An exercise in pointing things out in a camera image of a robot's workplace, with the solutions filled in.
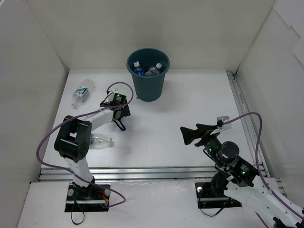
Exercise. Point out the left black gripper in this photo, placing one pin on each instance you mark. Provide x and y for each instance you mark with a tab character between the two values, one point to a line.
125	111

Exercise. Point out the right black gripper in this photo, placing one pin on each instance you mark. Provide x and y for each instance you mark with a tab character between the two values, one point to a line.
200	137

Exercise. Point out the clear bottle green label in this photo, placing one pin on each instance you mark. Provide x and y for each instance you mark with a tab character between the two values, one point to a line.
99	141

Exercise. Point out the clear bottle blue-white label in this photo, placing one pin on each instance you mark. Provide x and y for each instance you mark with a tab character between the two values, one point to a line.
86	88

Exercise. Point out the clear bottle dark blue label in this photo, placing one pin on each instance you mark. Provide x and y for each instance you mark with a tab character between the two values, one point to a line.
137	69

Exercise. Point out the small clear bottle black label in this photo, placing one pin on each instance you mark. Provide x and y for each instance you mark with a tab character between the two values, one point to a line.
154	70

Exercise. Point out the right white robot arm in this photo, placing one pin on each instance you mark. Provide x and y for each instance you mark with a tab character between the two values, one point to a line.
240	180

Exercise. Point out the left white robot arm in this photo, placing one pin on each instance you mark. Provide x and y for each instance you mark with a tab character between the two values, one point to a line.
75	137

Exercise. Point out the dark teal plastic bin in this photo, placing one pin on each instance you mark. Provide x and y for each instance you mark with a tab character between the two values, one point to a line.
148	88

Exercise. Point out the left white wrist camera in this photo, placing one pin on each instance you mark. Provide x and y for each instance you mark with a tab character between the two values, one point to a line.
111	93

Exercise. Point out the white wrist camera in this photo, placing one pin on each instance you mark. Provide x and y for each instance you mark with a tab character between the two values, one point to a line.
111	93
222	123

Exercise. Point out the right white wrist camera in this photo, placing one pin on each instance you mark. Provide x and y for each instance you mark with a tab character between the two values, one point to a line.
222	123

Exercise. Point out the front aluminium rail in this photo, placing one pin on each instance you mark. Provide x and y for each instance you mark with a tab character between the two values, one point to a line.
135	173

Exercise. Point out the aluminium rail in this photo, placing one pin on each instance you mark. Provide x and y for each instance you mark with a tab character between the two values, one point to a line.
247	124
135	173

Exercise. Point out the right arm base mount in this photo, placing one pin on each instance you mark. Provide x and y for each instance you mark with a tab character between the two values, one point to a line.
210	195

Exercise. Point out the right aluminium rail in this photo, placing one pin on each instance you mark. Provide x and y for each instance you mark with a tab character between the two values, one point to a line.
247	124

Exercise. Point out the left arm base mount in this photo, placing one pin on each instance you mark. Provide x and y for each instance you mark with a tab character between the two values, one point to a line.
92	199

